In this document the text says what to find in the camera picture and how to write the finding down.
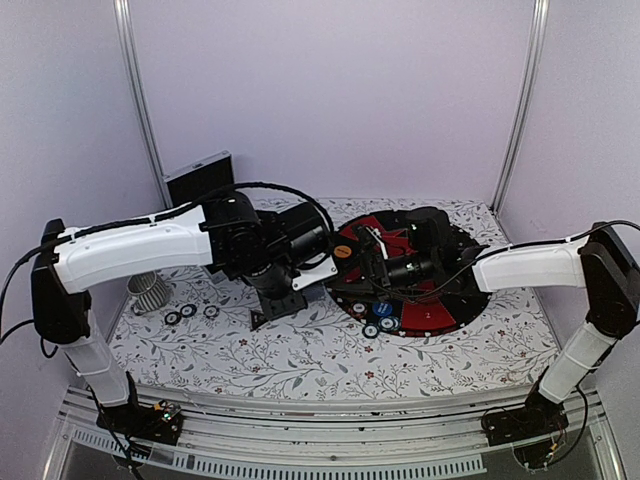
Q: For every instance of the floral tablecloth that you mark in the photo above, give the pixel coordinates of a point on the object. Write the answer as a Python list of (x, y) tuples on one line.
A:
[(321, 353)]

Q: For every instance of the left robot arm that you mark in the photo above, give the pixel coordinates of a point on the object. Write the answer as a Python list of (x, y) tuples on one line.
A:
[(70, 261)]

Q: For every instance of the round red black poker mat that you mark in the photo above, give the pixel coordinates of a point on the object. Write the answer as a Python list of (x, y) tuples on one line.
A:
[(417, 317)]

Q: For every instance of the blue small blind button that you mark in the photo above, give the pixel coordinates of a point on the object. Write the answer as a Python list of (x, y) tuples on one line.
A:
[(382, 309)]

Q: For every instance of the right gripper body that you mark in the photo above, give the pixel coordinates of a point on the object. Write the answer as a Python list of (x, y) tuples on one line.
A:
[(422, 271)]

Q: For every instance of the green poker chip stack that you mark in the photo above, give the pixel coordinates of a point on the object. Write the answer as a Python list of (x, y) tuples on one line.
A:
[(188, 310)]

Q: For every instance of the aluminium frame post left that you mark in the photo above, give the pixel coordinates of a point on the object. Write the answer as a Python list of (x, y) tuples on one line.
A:
[(124, 26)]

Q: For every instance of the ribbed metal cup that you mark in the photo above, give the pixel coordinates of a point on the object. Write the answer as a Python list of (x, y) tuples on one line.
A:
[(148, 291)]

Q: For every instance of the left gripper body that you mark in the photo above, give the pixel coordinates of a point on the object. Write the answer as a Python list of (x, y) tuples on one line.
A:
[(266, 280)]

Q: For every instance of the blue chips off mat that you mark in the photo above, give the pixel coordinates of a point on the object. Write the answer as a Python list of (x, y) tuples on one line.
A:
[(370, 331)]

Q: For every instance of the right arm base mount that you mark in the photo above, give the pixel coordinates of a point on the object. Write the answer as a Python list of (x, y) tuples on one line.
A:
[(533, 419)]

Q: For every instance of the orange big blind button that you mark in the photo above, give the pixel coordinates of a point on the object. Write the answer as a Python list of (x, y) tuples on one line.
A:
[(342, 251)]

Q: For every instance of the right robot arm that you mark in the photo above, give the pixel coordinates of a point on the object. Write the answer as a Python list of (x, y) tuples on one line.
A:
[(597, 261)]

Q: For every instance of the triangular all in marker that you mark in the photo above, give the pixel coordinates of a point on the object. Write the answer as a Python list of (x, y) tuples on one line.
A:
[(257, 319)]

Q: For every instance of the green chips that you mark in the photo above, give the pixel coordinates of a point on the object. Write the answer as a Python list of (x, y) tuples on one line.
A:
[(389, 324)]

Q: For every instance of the red chips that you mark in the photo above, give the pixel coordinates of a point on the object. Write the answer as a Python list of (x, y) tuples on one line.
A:
[(358, 310)]

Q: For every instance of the red poker chip stack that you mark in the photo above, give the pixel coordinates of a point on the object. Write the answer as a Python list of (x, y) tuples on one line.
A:
[(172, 318)]

